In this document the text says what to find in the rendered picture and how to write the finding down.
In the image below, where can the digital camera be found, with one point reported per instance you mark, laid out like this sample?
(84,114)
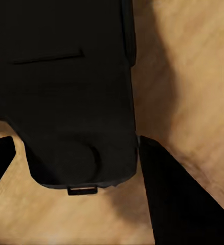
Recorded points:
(65,89)

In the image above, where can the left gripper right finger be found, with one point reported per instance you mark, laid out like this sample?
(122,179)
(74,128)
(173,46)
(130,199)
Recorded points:
(181,211)

